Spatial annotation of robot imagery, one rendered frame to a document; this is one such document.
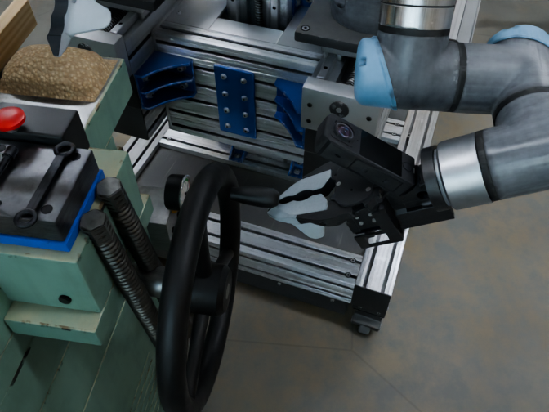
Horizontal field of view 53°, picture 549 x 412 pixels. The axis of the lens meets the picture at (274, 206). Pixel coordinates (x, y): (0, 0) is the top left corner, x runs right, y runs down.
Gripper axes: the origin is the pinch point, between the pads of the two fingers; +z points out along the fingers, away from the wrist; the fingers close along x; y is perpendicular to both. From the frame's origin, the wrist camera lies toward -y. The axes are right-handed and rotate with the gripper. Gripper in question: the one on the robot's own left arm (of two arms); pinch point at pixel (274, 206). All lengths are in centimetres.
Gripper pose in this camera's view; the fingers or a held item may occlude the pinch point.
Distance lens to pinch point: 66.9
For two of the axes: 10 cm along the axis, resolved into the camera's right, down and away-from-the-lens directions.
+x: 1.5, -7.6, 6.3
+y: 5.0, 6.1, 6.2
